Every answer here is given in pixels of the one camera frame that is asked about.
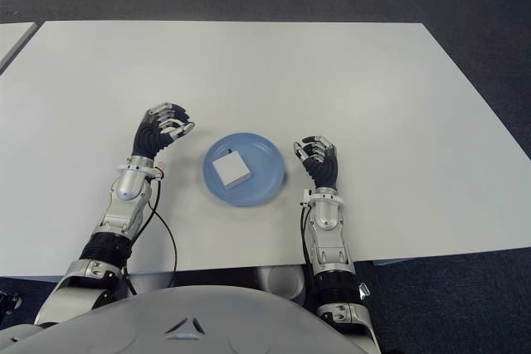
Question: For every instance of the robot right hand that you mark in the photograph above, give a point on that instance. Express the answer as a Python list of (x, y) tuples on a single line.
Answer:
[(325, 171)]

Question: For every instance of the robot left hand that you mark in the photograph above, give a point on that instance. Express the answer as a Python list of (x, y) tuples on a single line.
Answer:
[(147, 138)]

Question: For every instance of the white charger block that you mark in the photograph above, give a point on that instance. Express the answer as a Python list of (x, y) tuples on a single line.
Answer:
[(231, 168)]

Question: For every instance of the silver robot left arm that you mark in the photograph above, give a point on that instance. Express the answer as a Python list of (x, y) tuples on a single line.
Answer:
[(120, 205)]

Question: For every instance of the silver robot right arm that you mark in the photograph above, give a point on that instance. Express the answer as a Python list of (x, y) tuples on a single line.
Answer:
[(329, 238)]

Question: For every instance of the blue round plate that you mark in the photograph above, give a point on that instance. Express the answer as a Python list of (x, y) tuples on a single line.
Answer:
[(265, 159)]

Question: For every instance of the white neighbouring table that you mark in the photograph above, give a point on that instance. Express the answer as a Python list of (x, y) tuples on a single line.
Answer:
[(12, 43)]

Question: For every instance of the silver robot torso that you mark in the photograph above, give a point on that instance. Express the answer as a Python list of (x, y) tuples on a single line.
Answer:
[(186, 325)]

